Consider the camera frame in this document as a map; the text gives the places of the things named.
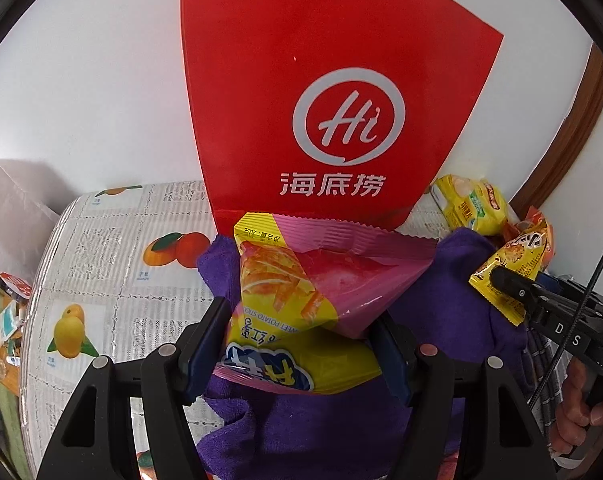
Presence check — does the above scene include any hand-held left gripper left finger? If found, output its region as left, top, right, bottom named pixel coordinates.
left=36, top=296, right=232, bottom=480

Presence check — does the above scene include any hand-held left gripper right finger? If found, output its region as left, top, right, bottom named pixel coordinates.
left=372, top=319, right=557, bottom=480

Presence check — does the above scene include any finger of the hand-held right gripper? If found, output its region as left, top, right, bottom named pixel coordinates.
left=489, top=265, right=552, bottom=313
left=536, top=271, right=603, bottom=311

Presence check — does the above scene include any small yellow snack packet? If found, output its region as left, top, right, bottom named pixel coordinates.
left=469, top=232, right=551, bottom=328

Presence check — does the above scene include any purple plush basket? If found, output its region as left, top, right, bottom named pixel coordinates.
left=195, top=226, right=532, bottom=480

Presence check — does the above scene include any pink and yellow snack packet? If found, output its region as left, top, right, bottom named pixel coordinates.
left=212, top=211, right=438, bottom=395

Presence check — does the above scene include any person's right hand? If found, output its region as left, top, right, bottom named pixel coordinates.
left=553, top=359, right=603, bottom=457

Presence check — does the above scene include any large orange snack bag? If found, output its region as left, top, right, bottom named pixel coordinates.
left=501, top=207, right=556, bottom=271

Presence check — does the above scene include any grey plaid cloth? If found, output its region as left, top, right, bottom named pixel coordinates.
left=526, top=330, right=573, bottom=443

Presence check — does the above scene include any large yellow snack bag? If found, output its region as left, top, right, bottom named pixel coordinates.
left=430, top=174, right=508, bottom=235

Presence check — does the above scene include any fruit print tablecloth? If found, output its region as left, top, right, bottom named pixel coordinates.
left=18, top=180, right=462, bottom=480

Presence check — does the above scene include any small red and white box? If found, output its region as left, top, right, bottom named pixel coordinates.
left=0, top=271, right=33, bottom=302

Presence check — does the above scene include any red paper bag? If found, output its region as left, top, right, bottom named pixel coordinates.
left=180, top=0, right=505, bottom=233

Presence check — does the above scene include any black cable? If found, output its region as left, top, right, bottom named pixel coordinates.
left=527, top=175, right=603, bottom=408

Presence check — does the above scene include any brown wooden door frame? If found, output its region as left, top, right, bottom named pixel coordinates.
left=506, top=42, right=603, bottom=217

